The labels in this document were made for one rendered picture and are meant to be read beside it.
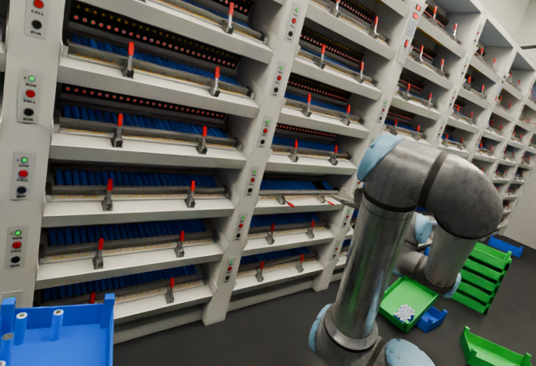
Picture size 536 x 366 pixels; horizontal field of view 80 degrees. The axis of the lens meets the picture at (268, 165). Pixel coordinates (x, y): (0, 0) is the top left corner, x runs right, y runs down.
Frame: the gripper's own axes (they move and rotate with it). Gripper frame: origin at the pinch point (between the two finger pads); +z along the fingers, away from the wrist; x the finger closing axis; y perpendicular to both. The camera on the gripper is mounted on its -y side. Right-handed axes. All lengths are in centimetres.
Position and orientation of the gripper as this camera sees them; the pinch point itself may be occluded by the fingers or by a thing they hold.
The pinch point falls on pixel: (340, 196)
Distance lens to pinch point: 138.2
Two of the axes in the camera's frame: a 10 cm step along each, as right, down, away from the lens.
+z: -6.1, -3.0, 7.4
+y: 2.3, -9.5, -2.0
